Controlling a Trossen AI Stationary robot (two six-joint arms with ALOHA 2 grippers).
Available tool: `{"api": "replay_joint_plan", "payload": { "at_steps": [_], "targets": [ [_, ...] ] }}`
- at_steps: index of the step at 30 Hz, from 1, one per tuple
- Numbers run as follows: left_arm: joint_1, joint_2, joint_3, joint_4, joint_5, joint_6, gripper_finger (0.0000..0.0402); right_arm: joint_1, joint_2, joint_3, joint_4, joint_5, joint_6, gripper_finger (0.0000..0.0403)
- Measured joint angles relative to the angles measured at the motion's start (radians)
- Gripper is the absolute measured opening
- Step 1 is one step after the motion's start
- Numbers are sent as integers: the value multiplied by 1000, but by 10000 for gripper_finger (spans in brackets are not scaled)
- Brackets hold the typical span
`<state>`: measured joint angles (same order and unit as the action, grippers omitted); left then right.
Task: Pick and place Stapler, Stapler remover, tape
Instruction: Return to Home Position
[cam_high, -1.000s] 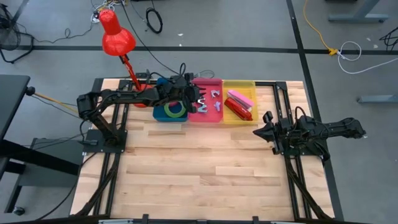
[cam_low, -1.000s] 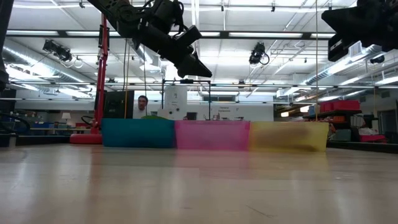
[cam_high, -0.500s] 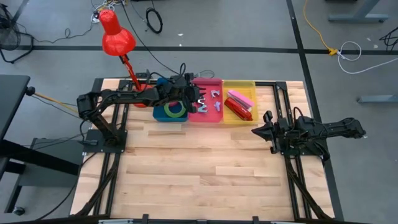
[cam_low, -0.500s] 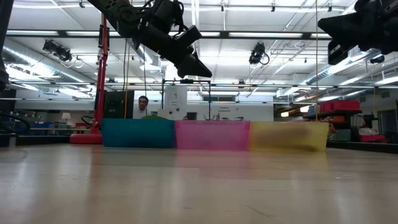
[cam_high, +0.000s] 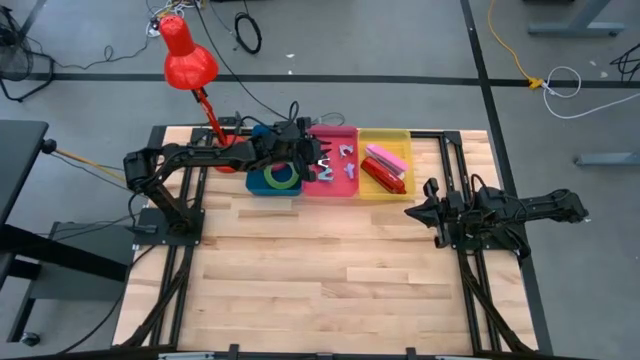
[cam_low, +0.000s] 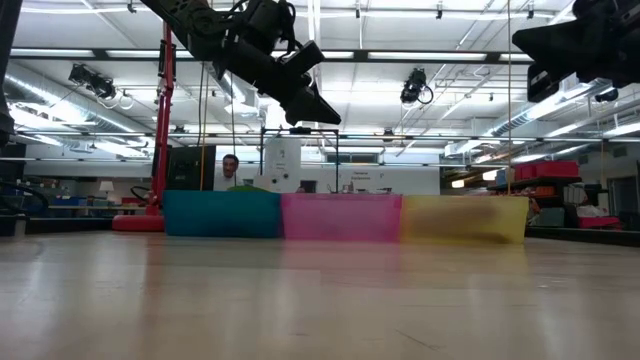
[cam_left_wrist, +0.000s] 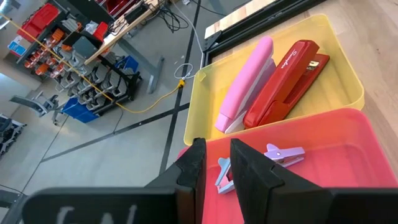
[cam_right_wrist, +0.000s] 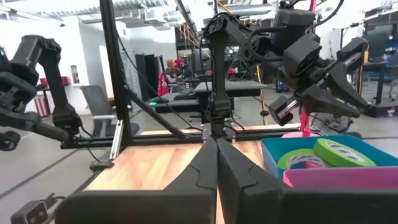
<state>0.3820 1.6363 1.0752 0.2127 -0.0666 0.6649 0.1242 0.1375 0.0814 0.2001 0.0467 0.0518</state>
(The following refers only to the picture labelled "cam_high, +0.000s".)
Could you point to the green tape roll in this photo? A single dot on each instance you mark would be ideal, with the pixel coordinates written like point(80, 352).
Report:
point(270, 180)

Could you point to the red stapler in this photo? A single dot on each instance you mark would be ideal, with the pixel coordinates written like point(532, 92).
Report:
point(385, 177)

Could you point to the pale grey staple remover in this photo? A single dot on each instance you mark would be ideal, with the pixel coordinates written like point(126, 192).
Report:
point(346, 150)

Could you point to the black aluminium table frame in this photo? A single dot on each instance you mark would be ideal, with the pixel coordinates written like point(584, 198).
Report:
point(200, 239)

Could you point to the blue plastic tray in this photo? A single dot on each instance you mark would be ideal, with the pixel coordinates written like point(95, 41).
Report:
point(255, 185)

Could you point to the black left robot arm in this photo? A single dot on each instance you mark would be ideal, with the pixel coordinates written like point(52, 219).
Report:
point(200, 155)

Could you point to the black caster wheel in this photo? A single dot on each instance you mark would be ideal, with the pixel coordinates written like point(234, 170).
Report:
point(30, 339)

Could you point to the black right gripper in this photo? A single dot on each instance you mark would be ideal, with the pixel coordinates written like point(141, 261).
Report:
point(440, 212)

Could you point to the red desk lamp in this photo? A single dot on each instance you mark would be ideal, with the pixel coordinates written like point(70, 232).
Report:
point(187, 60)

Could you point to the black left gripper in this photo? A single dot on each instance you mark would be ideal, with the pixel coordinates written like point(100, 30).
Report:
point(285, 156)

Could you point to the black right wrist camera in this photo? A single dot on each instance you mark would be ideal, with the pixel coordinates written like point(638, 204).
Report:
point(456, 201)

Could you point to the black desk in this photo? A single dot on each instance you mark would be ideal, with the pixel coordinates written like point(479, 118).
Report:
point(20, 165)

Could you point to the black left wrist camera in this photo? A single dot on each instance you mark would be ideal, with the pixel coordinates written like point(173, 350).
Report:
point(287, 131)

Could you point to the black floor fan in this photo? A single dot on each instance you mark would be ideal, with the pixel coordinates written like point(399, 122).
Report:
point(15, 60)

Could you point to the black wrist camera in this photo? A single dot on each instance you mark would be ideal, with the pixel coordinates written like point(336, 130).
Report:
point(456, 201)
point(287, 131)

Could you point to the pink eraser block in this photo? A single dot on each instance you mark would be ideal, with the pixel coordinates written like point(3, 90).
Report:
point(387, 157)

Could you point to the yellow plastic tray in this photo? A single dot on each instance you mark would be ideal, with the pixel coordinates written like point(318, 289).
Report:
point(372, 192)

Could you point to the white power strip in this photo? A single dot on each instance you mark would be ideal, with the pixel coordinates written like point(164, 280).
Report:
point(152, 30)

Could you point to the pink plastic tray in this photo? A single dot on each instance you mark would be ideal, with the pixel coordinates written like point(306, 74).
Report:
point(335, 187)

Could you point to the wooden rod with black knob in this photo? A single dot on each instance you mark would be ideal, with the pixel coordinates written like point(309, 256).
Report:
point(48, 146)

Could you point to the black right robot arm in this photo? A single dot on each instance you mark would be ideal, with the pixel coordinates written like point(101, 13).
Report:
point(540, 205)

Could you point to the mint green staple remover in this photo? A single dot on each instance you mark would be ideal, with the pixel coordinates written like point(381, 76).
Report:
point(326, 175)

